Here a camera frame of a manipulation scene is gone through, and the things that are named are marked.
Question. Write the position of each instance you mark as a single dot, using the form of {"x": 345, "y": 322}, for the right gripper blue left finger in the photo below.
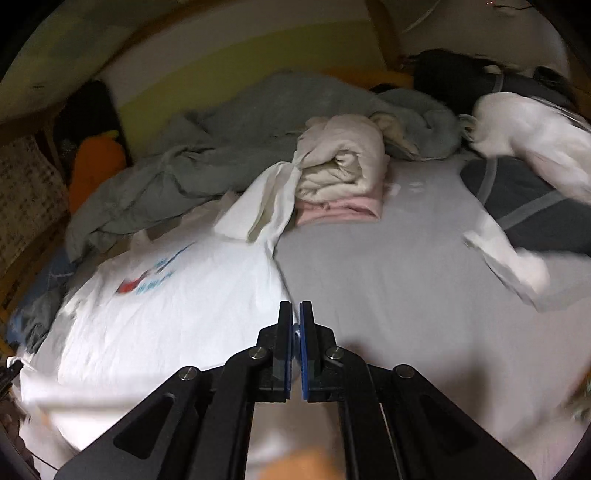
{"x": 277, "y": 339}

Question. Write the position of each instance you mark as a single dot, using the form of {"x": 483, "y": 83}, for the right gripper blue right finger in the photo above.
{"x": 319, "y": 376}

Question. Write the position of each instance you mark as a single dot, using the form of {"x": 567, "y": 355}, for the white printed t-shirt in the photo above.
{"x": 192, "y": 297}

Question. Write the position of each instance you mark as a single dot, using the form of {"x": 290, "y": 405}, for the grey bed sheet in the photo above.
{"x": 408, "y": 289}

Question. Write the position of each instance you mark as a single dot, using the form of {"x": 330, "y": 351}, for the pink folded garment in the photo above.
{"x": 352, "y": 209}

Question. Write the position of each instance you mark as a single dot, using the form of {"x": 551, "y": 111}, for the cream folded garment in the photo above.
{"x": 339, "y": 157}

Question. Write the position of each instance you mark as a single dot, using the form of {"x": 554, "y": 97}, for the grey-green rumpled blanket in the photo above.
{"x": 201, "y": 155}

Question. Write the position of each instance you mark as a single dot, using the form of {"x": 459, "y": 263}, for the dark grey crumpled cloth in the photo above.
{"x": 33, "y": 318}

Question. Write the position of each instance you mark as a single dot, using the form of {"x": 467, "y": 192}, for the orange plush toy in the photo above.
{"x": 98, "y": 159}

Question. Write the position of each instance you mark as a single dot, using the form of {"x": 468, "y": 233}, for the white and grey jacket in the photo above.
{"x": 533, "y": 181}

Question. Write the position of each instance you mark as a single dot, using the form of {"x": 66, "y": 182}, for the checkered fabric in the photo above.
{"x": 33, "y": 197}

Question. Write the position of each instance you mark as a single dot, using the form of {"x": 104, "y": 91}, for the green and white headboard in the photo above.
{"x": 217, "y": 77}

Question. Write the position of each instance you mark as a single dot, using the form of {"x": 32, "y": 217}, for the black garment pile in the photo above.
{"x": 444, "y": 81}

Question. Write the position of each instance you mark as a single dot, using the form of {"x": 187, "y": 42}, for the wooden bed post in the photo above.
{"x": 387, "y": 35}

